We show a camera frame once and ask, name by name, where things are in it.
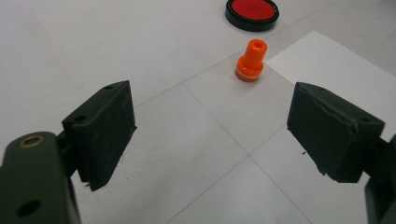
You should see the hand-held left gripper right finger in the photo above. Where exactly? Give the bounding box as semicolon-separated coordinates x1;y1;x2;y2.
287;81;386;184

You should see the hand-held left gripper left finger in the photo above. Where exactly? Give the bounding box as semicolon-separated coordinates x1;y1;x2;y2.
62;79;138;191

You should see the orange stamp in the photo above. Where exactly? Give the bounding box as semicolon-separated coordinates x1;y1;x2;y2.
234;38;269;83

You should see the round red ink pad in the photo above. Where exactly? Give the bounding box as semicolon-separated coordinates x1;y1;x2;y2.
224;0;280;33

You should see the small white paper sheet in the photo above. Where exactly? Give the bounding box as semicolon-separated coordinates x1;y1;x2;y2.
264;31;396;141

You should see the large white table cover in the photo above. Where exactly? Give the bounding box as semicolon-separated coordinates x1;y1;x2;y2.
0;0;396;224

